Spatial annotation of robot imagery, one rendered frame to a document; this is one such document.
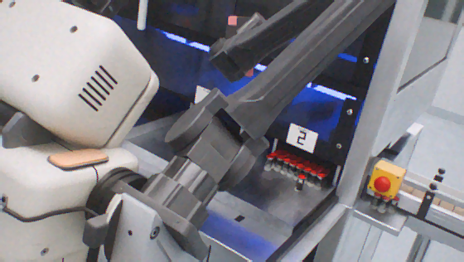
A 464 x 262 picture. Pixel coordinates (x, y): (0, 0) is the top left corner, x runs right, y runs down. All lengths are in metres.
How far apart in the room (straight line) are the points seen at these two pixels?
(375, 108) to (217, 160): 0.71
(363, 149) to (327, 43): 0.68
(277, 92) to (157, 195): 0.20
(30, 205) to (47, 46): 0.18
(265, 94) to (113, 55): 0.19
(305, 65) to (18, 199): 0.37
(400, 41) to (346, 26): 0.57
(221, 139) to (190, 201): 0.10
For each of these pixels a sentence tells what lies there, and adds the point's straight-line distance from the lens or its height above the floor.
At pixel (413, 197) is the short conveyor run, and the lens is 1.37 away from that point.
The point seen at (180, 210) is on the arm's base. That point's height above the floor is 1.21.
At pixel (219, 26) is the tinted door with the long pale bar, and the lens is 1.39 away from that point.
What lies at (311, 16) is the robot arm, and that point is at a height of 1.41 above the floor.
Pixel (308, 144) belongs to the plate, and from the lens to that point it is 1.29.
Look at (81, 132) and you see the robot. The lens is 0.57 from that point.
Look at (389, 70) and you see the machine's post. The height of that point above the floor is 1.27.
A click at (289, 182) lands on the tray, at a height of 0.88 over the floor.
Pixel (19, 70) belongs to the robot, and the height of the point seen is 1.32.
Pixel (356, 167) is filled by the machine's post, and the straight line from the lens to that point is 1.26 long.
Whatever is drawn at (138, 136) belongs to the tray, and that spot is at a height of 0.88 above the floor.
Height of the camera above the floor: 1.50
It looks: 23 degrees down
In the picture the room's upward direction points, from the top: 11 degrees clockwise
